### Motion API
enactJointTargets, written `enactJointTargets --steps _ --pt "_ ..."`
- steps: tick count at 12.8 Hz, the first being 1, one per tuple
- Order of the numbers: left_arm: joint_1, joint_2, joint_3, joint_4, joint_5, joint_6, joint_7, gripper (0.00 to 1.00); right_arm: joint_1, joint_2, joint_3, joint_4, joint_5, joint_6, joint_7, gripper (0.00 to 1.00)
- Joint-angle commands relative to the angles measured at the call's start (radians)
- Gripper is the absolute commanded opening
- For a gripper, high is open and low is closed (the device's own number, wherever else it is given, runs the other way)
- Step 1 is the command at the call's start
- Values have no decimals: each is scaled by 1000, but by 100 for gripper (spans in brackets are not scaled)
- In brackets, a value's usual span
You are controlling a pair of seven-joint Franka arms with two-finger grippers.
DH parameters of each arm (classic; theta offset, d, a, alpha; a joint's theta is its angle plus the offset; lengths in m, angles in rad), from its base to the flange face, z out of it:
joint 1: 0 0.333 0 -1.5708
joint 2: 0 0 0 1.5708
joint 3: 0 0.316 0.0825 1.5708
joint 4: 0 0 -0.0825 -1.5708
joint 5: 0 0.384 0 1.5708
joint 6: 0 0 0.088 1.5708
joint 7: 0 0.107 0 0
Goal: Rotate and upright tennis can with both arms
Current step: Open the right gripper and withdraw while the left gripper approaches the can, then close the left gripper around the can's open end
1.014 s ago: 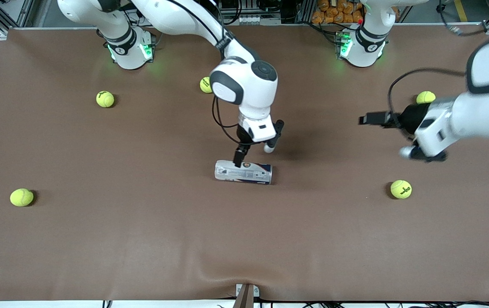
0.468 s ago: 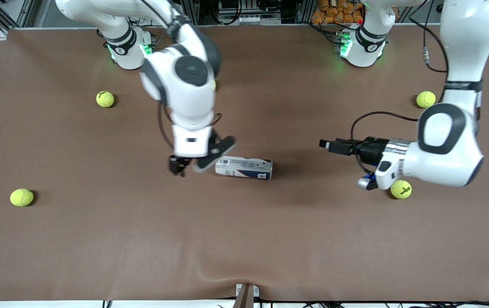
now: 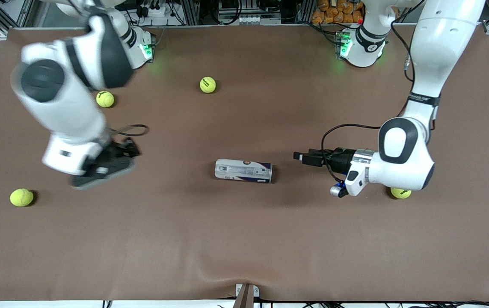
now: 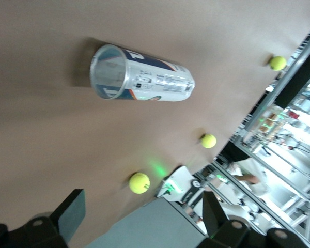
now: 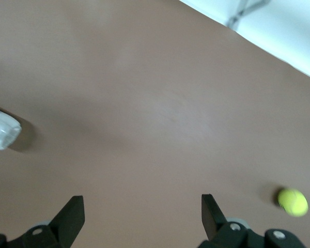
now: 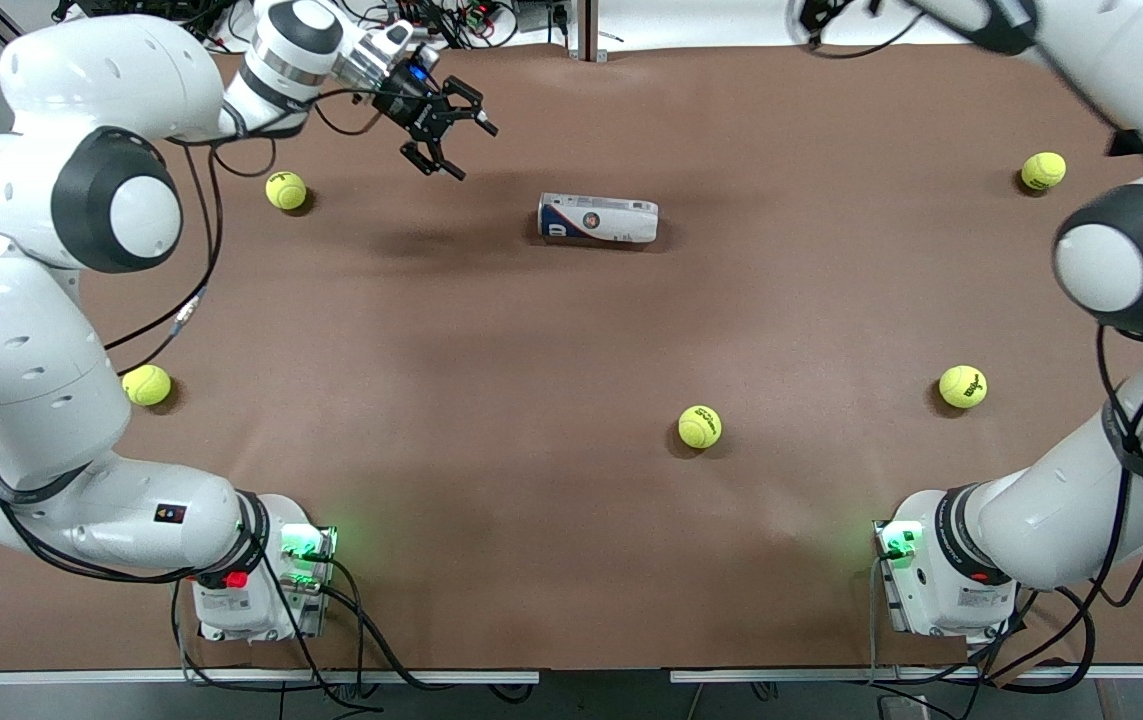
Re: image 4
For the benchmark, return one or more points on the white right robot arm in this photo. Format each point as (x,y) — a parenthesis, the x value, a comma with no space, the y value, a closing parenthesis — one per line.
(180,174)

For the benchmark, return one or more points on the aluminium cell frame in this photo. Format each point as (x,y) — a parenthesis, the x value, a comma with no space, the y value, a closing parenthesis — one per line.
(270,98)

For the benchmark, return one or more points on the person in white shirt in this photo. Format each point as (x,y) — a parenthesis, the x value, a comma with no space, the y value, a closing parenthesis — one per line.
(248,168)

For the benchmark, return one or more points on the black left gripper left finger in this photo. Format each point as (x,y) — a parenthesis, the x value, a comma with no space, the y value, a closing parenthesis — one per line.
(67,217)

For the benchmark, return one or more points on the clear tennis ball can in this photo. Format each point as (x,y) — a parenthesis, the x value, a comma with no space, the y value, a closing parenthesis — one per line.
(157,80)

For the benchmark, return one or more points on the yellow tennis ball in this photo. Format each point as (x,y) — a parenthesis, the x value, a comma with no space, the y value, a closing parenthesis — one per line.
(208,140)
(277,63)
(139,183)

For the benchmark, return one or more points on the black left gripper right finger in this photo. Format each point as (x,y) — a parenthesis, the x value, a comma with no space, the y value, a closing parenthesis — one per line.
(214,217)

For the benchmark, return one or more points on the black monitor panel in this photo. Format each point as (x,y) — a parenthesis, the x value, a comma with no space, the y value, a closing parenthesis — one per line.
(299,80)

